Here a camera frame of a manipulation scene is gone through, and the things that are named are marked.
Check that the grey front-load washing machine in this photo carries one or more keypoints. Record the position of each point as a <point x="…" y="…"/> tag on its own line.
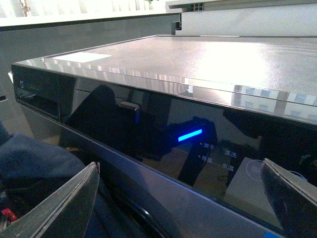
<point x="181" y="125"/>

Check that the white window frame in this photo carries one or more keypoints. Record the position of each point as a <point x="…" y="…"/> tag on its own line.
<point x="29" y="12"/>

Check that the white label sticker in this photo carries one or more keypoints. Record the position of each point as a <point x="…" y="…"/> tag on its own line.
<point x="81" y="57"/>

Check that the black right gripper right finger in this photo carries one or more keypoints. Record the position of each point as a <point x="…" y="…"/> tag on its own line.
<point x="293" y="200"/>

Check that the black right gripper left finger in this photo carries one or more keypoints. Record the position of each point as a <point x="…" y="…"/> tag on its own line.
<point x="64" y="214"/>

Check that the dark blue garment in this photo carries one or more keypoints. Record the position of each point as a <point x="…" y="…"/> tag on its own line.
<point x="31" y="170"/>

